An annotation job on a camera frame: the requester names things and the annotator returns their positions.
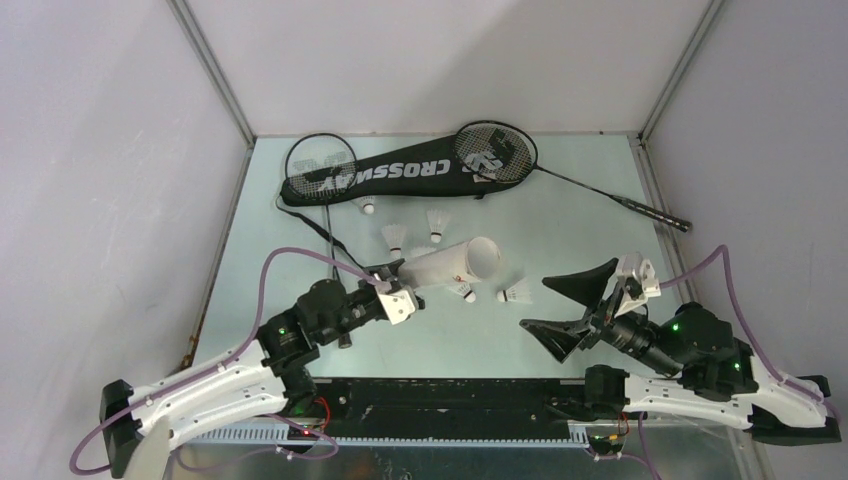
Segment black racket bag crossway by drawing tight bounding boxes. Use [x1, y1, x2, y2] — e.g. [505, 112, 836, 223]
[279, 135, 519, 207]

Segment left badminton racket black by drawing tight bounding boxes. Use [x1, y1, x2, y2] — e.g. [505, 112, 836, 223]
[281, 132, 356, 259]

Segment shuttlecock left middle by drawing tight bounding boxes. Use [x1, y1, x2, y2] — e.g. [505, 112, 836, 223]
[381, 224, 408, 260]

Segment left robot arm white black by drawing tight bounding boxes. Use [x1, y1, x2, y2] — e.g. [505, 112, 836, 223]
[100, 260, 421, 478]

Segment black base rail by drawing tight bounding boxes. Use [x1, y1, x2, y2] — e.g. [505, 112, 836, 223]
[283, 377, 630, 442]

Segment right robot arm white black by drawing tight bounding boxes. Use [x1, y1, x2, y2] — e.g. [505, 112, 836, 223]
[519, 253, 842, 446]

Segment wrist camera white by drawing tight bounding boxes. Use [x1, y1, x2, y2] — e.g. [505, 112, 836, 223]
[377, 287, 420, 325]
[614, 252, 662, 318]

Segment shuttlecock right middle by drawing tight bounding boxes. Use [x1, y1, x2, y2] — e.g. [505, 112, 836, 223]
[426, 209, 451, 244]

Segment white shuttlecock tube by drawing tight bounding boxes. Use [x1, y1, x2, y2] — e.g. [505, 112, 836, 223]
[397, 237, 502, 290]

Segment shuttlecock under tube mouth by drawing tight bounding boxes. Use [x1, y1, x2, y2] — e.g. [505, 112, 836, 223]
[448, 282, 477, 303]

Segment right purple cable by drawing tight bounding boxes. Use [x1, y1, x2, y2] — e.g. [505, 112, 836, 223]
[659, 245, 841, 425]

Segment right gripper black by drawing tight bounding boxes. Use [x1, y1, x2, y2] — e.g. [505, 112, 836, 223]
[515, 258, 678, 377]

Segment shuttlecock near bag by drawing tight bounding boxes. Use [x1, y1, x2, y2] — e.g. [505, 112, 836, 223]
[355, 196, 376, 215]

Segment badminton racket black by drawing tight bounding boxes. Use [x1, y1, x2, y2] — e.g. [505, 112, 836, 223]
[452, 120, 693, 233]
[281, 132, 356, 259]

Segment shuttlecock white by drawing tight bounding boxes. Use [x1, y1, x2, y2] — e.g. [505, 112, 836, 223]
[496, 278, 533, 304]

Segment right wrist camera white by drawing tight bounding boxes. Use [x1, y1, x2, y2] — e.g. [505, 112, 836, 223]
[614, 252, 662, 318]

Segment right badminton racket black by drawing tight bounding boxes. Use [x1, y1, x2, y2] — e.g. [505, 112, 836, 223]
[452, 120, 693, 233]

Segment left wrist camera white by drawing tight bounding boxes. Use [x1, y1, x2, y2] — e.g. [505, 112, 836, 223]
[377, 287, 420, 325]

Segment black bag strap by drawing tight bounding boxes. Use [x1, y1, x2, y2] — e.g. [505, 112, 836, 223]
[274, 193, 379, 277]

